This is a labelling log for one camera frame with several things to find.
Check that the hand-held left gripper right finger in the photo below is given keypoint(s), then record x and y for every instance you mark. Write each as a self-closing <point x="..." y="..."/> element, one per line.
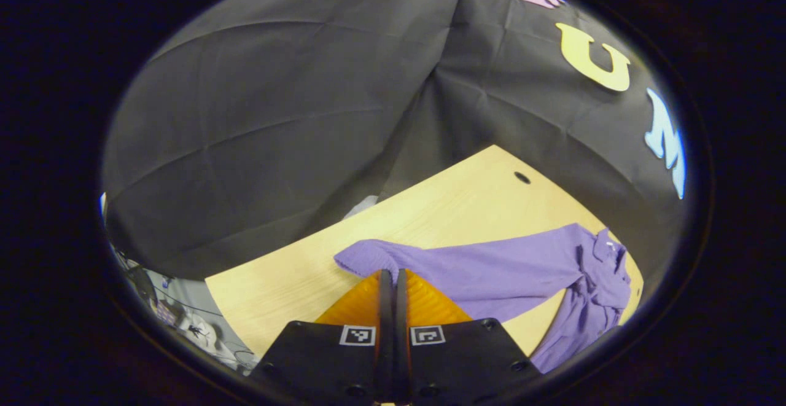
<point x="401" y="332"/>

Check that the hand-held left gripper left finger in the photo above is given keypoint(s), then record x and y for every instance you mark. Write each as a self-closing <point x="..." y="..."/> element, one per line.
<point x="385" y="332"/>

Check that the purple button shirt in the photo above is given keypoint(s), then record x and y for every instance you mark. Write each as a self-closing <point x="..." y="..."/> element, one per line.
<point x="503" y="271"/>

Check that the black backdrop cloth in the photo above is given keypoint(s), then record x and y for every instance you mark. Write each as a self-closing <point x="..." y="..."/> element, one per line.
<point x="276" y="117"/>

